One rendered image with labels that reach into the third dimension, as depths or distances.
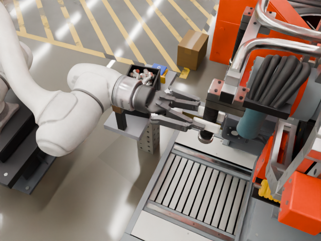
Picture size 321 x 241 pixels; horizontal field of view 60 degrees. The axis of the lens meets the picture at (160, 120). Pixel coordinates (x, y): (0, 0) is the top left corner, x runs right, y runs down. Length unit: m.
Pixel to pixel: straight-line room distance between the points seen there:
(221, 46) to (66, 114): 0.83
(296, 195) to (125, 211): 1.03
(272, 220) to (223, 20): 0.85
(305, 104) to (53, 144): 0.62
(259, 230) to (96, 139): 1.02
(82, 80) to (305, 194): 0.58
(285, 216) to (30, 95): 0.62
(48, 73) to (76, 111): 1.53
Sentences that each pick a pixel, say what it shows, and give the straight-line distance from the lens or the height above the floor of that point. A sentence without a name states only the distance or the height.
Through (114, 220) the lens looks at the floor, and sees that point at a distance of 1.48.
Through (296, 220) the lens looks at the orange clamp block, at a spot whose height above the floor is 0.85.
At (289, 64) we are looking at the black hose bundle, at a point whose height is 1.05.
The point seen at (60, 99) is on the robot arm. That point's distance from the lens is 0.71.
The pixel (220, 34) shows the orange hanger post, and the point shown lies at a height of 0.68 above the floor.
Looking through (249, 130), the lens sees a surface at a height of 0.54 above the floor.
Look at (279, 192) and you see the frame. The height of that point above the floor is 0.78.
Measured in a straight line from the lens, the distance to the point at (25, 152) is 1.42.
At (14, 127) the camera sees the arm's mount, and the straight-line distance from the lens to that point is 1.45.
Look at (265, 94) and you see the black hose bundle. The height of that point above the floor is 0.99.
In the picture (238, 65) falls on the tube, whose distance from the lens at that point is 0.60.
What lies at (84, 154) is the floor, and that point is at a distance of 1.69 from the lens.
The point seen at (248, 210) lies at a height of 0.15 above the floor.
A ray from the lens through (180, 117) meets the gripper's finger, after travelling 0.71.
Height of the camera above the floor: 1.39
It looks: 52 degrees down
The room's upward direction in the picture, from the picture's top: straight up
